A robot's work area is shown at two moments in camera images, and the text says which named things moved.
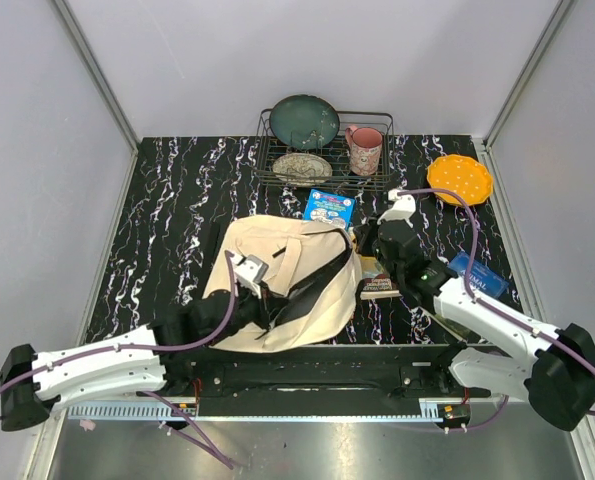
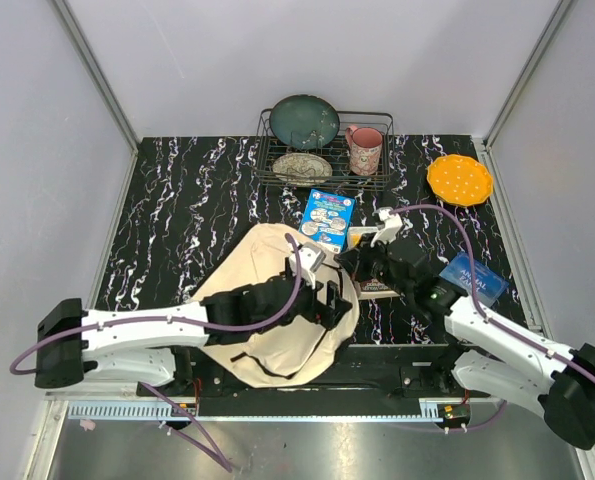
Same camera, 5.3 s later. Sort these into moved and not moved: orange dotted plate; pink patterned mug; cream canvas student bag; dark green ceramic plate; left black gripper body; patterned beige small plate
Moved: cream canvas student bag; left black gripper body
Not moved: dark green ceramic plate; orange dotted plate; patterned beige small plate; pink patterned mug
